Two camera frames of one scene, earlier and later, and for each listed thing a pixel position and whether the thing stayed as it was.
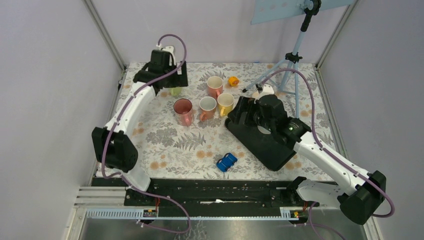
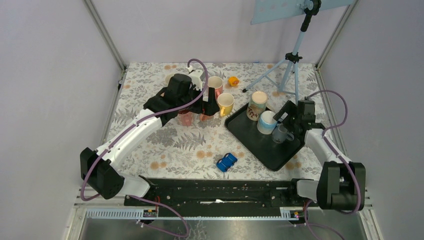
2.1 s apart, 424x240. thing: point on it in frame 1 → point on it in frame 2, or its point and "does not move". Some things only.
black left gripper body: x=175 y=80 → x=203 y=107
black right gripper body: x=250 y=105 → x=290 y=108
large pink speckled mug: x=184 y=113 does not move
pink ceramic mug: x=215 y=86 does not move
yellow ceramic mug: x=225 y=101 does not move
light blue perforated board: x=266 y=10 does not move
